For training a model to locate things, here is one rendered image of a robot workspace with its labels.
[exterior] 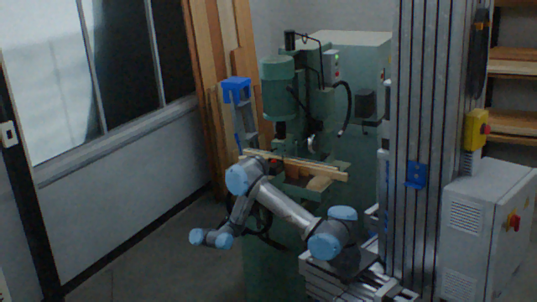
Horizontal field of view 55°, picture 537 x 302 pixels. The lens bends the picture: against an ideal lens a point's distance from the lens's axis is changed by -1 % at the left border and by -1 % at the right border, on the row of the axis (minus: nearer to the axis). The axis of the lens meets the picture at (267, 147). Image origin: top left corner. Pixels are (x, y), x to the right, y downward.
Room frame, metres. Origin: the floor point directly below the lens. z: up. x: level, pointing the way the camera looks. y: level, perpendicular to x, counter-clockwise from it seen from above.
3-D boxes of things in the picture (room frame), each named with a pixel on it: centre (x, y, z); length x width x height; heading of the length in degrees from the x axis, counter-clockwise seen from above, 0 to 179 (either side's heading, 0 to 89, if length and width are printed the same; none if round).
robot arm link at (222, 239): (2.00, 0.24, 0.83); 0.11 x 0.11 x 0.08; 58
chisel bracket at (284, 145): (2.58, -0.09, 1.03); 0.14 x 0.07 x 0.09; 145
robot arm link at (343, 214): (1.80, -0.28, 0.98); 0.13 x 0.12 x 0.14; 148
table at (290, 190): (2.47, -0.03, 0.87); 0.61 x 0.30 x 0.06; 55
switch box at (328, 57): (2.75, -0.38, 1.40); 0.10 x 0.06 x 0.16; 145
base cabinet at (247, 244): (2.67, -0.15, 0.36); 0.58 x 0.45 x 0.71; 145
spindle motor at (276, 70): (2.57, -0.08, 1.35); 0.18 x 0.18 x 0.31
